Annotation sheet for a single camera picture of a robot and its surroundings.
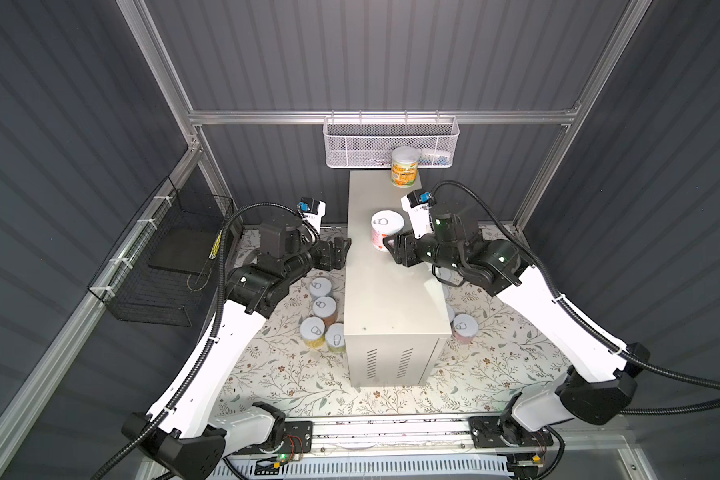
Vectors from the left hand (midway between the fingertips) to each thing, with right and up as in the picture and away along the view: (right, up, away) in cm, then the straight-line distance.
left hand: (335, 237), depth 68 cm
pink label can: (+36, -26, +19) cm, 48 cm away
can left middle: (-9, -27, +19) cm, 34 cm away
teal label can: (+33, -21, +24) cm, 46 cm away
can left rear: (-8, -14, +28) cm, 33 cm away
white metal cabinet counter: (+13, -18, -12) cm, 25 cm away
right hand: (+13, -1, -1) cm, 14 cm away
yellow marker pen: (-32, -2, +10) cm, 34 cm away
